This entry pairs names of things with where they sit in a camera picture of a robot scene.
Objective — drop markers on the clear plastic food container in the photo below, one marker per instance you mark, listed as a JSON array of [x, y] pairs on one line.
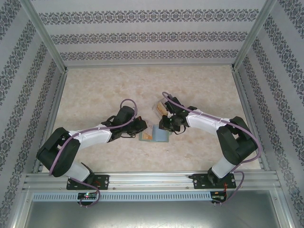
[[161, 135]]

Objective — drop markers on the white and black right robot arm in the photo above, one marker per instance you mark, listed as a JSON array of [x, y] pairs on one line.
[[204, 121]]

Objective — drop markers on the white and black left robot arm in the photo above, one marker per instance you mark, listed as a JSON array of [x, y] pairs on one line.
[[95, 135]]

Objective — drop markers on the orange card stack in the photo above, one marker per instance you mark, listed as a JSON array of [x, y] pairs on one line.
[[161, 110]]

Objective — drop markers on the right green circuit board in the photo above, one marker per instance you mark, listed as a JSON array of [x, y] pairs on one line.
[[217, 197]]

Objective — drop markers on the green circuit board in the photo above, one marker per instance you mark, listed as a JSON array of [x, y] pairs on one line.
[[217, 197], [88, 195]]

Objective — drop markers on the left green circuit board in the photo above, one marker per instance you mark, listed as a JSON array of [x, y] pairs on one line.
[[88, 195]]

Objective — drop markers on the grey metal sheet shelf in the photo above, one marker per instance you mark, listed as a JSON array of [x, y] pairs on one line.
[[152, 216]]

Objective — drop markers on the aluminium front rail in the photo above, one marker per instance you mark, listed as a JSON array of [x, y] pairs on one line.
[[149, 180]]

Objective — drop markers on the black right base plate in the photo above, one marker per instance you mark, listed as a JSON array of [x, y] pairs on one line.
[[199, 181]]

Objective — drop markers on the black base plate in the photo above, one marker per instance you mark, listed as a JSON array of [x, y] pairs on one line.
[[103, 181], [199, 181]]

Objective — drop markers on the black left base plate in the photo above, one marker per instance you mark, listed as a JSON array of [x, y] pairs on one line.
[[103, 181]]

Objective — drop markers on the aluminium side rail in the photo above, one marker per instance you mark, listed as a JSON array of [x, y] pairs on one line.
[[243, 99], [57, 99]]

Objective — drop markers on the aluminium frame post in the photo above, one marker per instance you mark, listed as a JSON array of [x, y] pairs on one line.
[[45, 38], [254, 35]]

